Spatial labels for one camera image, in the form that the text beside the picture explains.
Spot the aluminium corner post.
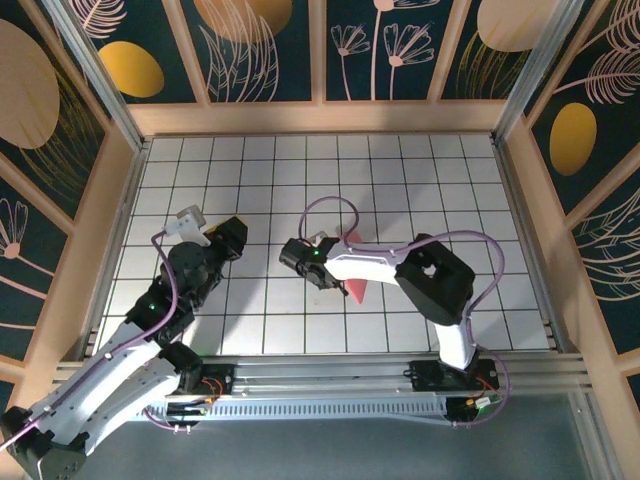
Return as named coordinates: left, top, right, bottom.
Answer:
left=42, top=0, right=151, bottom=151
left=492, top=0, right=586, bottom=144

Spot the slotted grey cable duct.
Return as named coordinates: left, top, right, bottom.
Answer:
left=124, top=397, right=451, bottom=426

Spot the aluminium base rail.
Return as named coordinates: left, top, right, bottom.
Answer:
left=47, top=352, right=596, bottom=401

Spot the black electronics module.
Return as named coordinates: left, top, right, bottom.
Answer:
left=165, top=399, right=210, bottom=420
left=443, top=394, right=502, bottom=427

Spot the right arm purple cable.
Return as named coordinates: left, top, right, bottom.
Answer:
left=298, top=195, right=511, bottom=431

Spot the aluminium side rail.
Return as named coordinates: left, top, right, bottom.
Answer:
left=79, top=142, right=151, bottom=359
left=492, top=139, right=571, bottom=352

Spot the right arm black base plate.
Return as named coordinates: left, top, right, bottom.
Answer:
left=408, top=358, right=500, bottom=392

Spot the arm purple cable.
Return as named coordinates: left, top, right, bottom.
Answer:
left=298, top=195, right=511, bottom=431
left=0, top=230, right=201, bottom=451

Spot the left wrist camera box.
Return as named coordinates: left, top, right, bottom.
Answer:
left=160, top=203, right=211, bottom=247

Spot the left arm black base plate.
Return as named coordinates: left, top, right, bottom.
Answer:
left=198, top=363, right=236, bottom=396

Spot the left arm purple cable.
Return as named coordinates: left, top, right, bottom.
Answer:
left=0, top=230, right=201, bottom=451

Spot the white grid mat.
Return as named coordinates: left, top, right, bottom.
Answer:
left=92, top=134, right=556, bottom=357

